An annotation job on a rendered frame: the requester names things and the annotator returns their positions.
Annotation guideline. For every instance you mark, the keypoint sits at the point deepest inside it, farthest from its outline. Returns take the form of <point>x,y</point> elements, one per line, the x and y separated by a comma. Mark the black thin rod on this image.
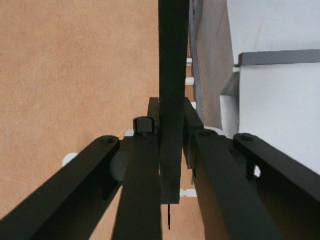
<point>173,23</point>

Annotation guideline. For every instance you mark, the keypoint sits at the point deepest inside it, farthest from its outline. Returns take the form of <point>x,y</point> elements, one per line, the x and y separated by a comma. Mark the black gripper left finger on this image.
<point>70,204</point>

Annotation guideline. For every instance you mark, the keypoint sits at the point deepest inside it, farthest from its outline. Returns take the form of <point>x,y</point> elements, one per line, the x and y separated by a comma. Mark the grey cylinder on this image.
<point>68,158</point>

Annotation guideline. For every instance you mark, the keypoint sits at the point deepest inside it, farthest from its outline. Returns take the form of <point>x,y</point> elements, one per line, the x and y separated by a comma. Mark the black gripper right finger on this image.
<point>236,204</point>

